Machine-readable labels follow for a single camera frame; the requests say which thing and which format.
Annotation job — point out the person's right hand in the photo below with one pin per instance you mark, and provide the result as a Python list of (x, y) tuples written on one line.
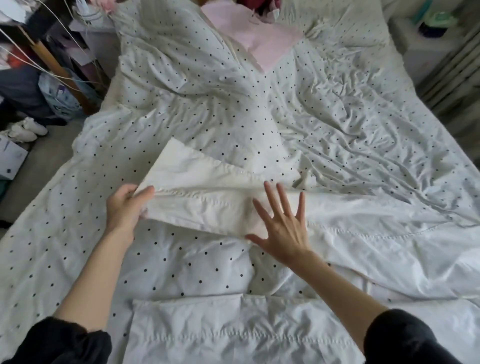
[(283, 232)]

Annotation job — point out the blue patterned bag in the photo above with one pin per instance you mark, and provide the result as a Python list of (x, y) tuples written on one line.
[(60, 96)]

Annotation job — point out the white shoe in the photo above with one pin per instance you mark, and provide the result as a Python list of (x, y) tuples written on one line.
[(34, 125), (19, 135)]

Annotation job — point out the pink pillow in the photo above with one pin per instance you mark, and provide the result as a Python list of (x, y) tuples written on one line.
[(251, 34)]

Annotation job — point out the wooden post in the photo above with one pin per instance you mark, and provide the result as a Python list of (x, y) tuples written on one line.
[(64, 67)]

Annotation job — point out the white dotted bed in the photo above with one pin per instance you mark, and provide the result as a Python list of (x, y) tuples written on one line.
[(187, 97)]

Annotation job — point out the white pillow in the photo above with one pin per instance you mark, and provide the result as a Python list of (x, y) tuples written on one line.
[(345, 22)]

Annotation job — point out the pale grey rolled blanket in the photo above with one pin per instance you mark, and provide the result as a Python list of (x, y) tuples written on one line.
[(165, 45)]

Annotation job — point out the cream white jacket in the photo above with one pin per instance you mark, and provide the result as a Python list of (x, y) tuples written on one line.
[(225, 202)]

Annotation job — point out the small pink plush toy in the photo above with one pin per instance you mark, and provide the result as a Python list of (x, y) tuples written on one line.
[(105, 4)]

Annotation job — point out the person's left forearm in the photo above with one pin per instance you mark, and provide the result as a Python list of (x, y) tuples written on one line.
[(97, 281)]

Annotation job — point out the white cardboard box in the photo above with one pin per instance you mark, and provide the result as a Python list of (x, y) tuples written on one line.
[(11, 157)]

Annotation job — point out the grey bedside cabinet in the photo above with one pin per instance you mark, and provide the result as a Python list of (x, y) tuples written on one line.
[(101, 41)]

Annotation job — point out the dark blue bin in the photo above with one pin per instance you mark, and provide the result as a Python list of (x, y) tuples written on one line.
[(19, 90)]

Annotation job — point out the person's right forearm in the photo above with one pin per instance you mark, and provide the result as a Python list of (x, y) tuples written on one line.
[(341, 296)]

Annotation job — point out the white bedside cabinet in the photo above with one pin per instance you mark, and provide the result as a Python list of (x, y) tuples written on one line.
[(427, 49)]

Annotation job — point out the person's left hand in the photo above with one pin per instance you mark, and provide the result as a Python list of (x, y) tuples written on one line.
[(126, 210)]

